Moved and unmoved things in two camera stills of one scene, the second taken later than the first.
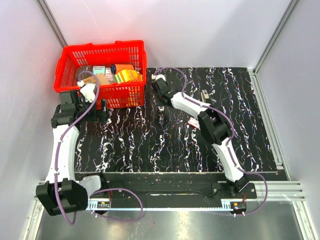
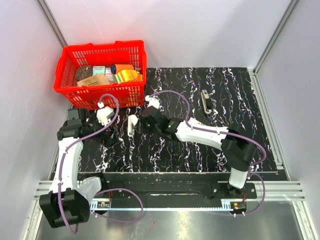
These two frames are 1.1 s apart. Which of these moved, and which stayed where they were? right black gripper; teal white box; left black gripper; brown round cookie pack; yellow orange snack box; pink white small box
Moved: left black gripper; right black gripper
Stayed: pink white small box; yellow orange snack box; brown round cookie pack; teal white box
